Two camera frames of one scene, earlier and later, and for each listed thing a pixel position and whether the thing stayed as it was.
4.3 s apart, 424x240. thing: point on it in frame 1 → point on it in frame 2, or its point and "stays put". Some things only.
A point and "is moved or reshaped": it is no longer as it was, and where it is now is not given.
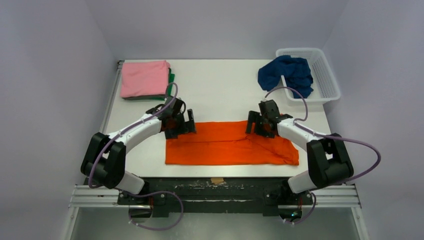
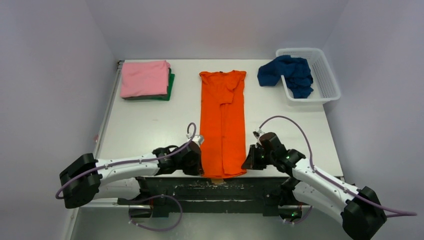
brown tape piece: x=217 y=180 stays put
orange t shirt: x=227 y=142 is moved or reshaped
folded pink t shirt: x=144 y=78 stays put
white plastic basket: x=325 y=85 stays put
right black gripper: x=261 y=125 → x=250 y=160
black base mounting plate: x=215 y=195 stays put
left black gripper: x=173 y=134 → x=197 y=169
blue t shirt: x=296 y=72 stays put
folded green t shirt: x=161 y=97 stays put
